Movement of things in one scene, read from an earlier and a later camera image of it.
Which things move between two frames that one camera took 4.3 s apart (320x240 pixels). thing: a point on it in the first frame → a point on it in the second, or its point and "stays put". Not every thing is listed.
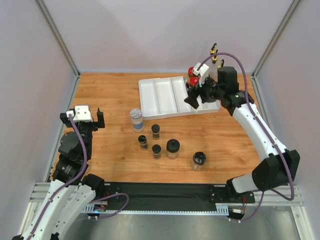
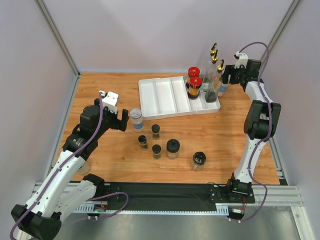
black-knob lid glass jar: [173, 146] stays put
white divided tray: [161, 97] stays put
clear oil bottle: [214, 70] → [205, 83]
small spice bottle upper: [155, 129] stays put
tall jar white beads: [138, 123] stays put
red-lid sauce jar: [194, 81] stays put
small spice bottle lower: [156, 149] stays put
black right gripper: [200, 92] → [233, 75]
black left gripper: [101, 123] → [120, 124]
